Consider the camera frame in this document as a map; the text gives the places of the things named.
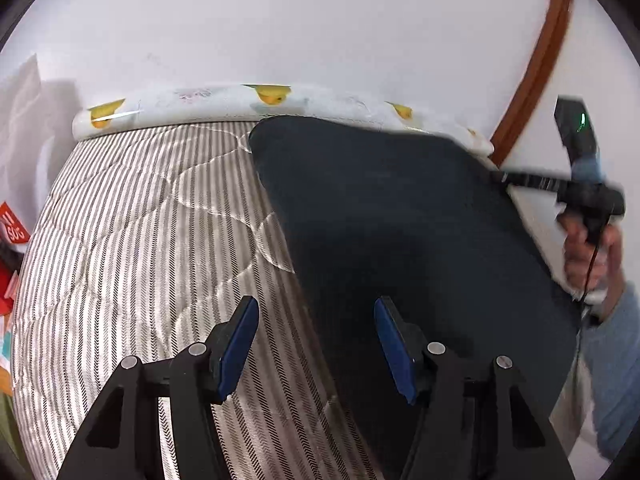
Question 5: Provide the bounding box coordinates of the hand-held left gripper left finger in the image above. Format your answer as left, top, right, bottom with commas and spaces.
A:
57, 296, 260, 480

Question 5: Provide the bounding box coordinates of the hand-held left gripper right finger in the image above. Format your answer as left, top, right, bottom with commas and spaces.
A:
374, 296, 577, 480

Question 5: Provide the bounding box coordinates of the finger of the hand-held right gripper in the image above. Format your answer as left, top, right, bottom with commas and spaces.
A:
491, 170, 567, 195

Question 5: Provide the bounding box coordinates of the black garment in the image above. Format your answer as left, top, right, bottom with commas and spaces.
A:
248, 116, 584, 480

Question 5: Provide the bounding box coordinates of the person's right forearm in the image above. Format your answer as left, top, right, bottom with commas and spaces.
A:
581, 280, 640, 462

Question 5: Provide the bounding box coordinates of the person's right hand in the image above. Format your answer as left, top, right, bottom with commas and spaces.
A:
556, 210, 624, 306

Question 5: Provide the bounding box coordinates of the striped quilted mattress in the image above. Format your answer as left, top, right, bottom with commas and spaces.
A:
12, 121, 382, 480

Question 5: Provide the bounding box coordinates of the teal and white box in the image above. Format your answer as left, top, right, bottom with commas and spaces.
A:
0, 312, 17, 368

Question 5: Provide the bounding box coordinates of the small red packet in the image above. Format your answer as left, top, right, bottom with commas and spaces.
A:
2, 269, 22, 313

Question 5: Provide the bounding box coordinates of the olive green cloth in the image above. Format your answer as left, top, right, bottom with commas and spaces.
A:
0, 391, 22, 463

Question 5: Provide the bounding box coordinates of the duck print bed bumper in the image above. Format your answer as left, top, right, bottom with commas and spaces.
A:
72, 83, 496, 159

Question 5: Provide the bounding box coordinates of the white plastic shopping bag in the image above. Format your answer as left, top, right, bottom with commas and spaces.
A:
0, 52, 84, 257

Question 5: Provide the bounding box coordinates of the brown wooden door frame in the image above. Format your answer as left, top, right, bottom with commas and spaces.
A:
488, 0, 577, 169

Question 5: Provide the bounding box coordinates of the black cable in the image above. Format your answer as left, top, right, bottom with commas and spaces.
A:
569, 225, 609, 392

